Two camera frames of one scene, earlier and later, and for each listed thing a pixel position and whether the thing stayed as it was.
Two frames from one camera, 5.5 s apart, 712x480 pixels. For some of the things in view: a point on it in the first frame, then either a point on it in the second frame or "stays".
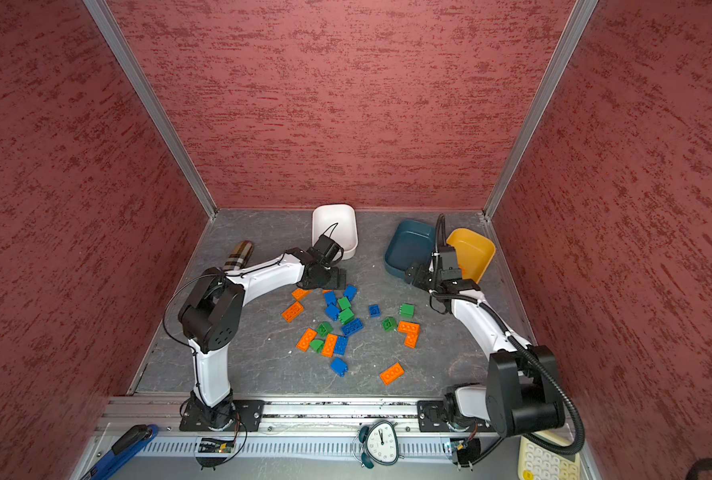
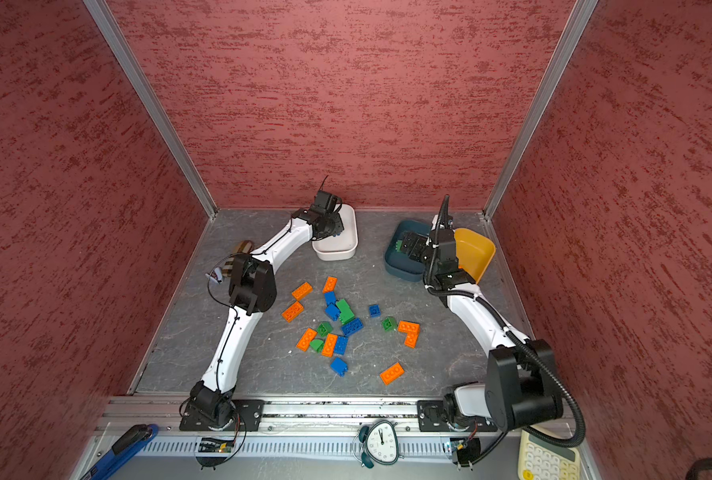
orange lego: (389, 375) stays
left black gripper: (333, 283) → (339, 227)
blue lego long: (353, 327) stays
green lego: (346, 316) stays
